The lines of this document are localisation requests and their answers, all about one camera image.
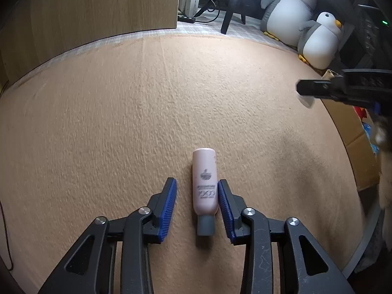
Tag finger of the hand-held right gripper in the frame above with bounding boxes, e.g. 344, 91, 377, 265
295, 68, 392, 111

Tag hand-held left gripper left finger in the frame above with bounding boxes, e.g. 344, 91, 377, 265
38, 177, 178, 294

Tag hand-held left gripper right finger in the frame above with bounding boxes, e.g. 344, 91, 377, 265
217, 179, 356, 294

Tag pink bottle with grey cap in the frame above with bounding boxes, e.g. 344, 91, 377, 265
192, 148, 220, 236

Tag cardboard box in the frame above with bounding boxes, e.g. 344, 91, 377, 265
318, 69, 382, 192

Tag blue glossy packet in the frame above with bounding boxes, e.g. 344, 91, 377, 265
361, 122, 380, 154

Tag small penguin plush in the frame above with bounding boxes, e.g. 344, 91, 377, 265
297, 12, 343, 70

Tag large penguin plush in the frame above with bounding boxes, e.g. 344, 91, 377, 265
260, 0, 317, 48

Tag black tripod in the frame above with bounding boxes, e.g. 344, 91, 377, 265
193, 0, 247, 35

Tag light wooden panel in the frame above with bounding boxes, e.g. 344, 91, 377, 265
0, 0, 181, 85

